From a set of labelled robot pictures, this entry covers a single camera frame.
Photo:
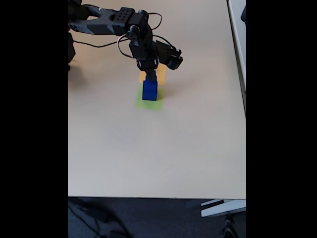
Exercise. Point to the dark blue object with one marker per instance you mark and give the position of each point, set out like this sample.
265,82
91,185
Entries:
244,13

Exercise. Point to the green paper square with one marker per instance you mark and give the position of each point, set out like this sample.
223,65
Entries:
148,105

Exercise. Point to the small blue cube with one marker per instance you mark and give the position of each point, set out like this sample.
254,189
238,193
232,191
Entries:
154,77

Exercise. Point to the white side table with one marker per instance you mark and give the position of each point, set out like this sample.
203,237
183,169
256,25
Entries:
239,49

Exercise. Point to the black stand leg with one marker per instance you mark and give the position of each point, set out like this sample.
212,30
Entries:
229,228

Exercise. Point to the orange paper square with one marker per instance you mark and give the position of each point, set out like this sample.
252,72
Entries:
162,74

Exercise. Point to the white table foot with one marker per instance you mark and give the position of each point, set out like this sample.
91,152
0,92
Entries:
223,209

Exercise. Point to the large blue cube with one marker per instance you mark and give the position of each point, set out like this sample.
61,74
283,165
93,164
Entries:
149,95

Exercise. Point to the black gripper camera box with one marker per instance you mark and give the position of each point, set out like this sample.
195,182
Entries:
147,64

